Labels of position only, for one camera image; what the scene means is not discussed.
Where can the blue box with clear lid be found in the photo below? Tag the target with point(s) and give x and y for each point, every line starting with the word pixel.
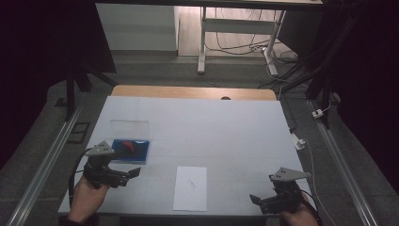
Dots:
pixel 139 153

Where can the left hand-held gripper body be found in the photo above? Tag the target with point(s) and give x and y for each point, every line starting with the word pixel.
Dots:
pixel 100 172

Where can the small red object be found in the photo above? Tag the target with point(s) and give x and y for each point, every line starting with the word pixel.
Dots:
pixel 128 145

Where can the white cabinet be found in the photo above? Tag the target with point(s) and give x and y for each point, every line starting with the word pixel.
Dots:
pixel 138 28

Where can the person's left hand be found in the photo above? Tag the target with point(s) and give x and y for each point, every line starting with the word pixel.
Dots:
pixel 86 197

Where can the white desk frame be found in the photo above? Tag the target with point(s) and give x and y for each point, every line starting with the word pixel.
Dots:
pixel 238 26

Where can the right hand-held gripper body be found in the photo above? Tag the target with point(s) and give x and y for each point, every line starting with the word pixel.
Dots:
pixel 282 197

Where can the white paper sheet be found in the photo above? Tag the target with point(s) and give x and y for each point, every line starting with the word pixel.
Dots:
pixel 190 197

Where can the white power adapter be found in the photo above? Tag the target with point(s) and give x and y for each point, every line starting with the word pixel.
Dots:
pixel 317 113

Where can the white table mat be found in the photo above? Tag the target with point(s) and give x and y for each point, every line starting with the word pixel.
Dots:
pixel 219 135

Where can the person's right hand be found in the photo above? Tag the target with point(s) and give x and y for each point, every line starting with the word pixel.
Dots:
pixel 301 218

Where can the black metal stand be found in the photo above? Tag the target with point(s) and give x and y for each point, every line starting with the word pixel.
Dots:
pixel 70 91
pixel 323 84

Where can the dark curtain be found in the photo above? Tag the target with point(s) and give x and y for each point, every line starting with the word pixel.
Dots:
pixel 34 62
pixel 373 78

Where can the aluminium rail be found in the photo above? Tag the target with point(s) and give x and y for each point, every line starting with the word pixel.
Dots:
pixel 342 169
pixel 44 169

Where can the wooden table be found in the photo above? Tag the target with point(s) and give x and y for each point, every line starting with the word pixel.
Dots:
pixel 188 92

